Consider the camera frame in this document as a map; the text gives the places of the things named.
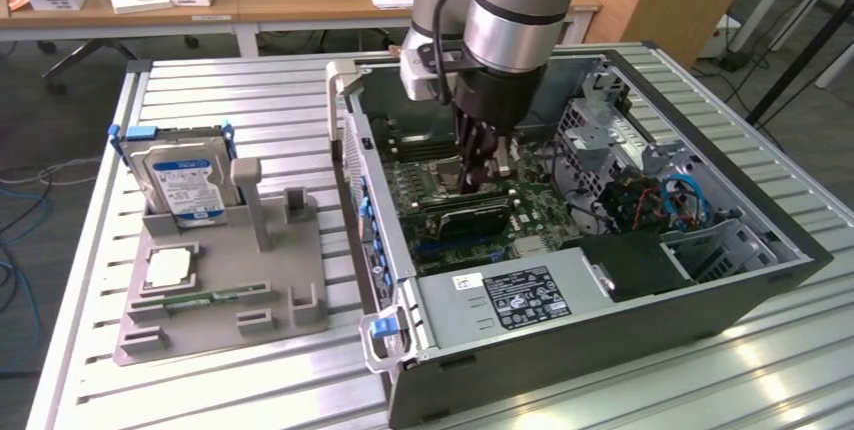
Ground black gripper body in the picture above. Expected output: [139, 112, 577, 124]
[455, 64, 546, 134]

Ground graphics card green black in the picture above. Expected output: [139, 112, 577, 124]
[423, 202, 513, 246]

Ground silver socket cover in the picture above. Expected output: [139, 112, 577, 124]
[505, 142, 530, 177]

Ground black RAM slot white clips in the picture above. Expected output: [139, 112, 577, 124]
[390, 129, 461, 143]
[394, 141, 461, 155]

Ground CPU socket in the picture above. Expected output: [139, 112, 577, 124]
[425, 157, 469, 200]

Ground green motherboard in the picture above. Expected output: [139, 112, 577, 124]
[383, 127, 575, 276]

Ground perforated metal drive cage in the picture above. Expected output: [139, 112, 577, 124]
[554, 69, 669, 201]

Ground silver finned chipset heatsink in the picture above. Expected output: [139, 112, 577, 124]
[511, 235, 557, 257]

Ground short black expansion slot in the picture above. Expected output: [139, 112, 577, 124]
[418, 249, 469, 271]

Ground black plastic shroud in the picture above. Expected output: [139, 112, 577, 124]
[578, 229, 700, 304]

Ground grey power supply with label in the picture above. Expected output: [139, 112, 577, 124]
[414, 248, 619, 351]

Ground wooden cabinet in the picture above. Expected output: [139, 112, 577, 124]
[579, 0, 766, 71]

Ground wooden desk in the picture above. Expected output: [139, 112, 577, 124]
[0, 0, 602, 59]

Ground black power adapter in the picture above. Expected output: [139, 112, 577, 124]
[717, 49, 754, 74]

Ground metal disk bay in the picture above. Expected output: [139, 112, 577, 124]
[658, 218, 786, 285]

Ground black open PC case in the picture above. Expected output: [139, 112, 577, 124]
[325, 39, 836, 429]

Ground hard disk with blue rails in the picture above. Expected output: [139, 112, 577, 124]
[106, 122, 242, 229]

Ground grey parts rack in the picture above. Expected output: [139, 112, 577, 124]
[112, 157, 329, 369]

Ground black stand leg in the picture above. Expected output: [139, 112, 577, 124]
[745, 0, 854, 126]

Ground silver CPU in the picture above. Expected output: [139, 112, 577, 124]
[143, 249, 195, 291]

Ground black chair base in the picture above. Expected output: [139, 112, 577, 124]
[39, 39, 142, 96]

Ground black wire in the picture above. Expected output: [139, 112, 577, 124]
[550, 139, 619, 239]

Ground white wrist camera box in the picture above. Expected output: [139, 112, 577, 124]
[398, 47, 462, 101]

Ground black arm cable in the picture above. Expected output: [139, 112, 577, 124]
[430, 0, 482, 106]

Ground red wire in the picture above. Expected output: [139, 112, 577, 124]
[633, 188, 662, 229]

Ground blue disk wire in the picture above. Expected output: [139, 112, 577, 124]
[660, 173, 710, 231]

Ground white table frame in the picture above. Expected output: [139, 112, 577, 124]
[726, 0, 854, 91]

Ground white floor cable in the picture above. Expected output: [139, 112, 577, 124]
[0, 157, 100, 187]

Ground blue floor cable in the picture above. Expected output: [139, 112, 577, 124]
[0, 189, 55, 376]

